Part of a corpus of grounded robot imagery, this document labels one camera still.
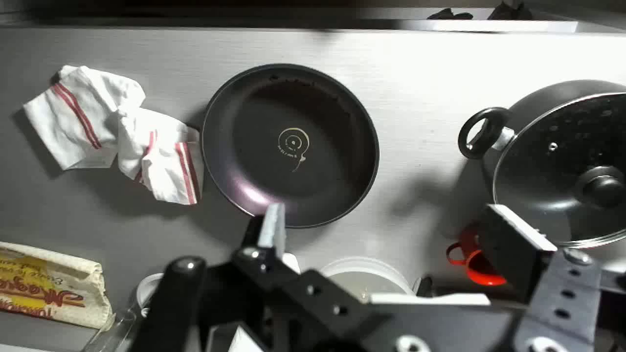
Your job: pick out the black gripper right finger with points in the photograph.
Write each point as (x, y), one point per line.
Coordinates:
(560, 294)

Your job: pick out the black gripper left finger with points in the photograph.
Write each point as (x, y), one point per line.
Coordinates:
(294, 294)

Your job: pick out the white towel with red stripes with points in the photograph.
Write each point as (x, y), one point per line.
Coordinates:
(79, 123)

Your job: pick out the black frying pan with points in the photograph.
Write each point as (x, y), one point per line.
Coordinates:
(261, 110)

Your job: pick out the clear plastic container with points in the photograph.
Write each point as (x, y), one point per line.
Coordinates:
(365, 280)

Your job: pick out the red cup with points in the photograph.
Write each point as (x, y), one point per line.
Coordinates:
(482, 276)

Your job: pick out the glass lid with black knob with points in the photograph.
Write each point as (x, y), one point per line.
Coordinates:
(555, 182)

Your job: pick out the black cooking pot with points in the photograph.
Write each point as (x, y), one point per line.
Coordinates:
(555, 90)

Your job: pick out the yellow and red food package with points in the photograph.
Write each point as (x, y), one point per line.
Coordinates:
(52, 286)

